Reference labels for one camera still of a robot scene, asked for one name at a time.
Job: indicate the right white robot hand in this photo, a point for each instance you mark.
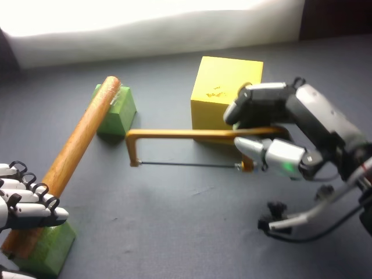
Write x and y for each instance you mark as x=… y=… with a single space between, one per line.
x=319 y=113

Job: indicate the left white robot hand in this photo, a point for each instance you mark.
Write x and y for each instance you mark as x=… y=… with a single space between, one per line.
x=26 y=209

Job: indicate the wooden rod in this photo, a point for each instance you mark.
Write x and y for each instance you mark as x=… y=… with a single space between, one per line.
x=78 y=139

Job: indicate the yellow toy hacksaw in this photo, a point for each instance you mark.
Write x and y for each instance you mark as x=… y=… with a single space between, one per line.
x=180 y=133

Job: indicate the green wooden support block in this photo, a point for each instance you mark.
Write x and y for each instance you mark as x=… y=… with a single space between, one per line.
x=119 y=116
x=52 y=250

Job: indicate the yellow wooden block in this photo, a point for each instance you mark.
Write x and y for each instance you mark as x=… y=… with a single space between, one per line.
x=221 y=75

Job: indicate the grey table cloth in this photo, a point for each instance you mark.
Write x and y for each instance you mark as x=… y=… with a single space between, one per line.
x=174 y=226

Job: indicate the white foam board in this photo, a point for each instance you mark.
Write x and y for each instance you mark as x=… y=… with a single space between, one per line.
x=151 y=32

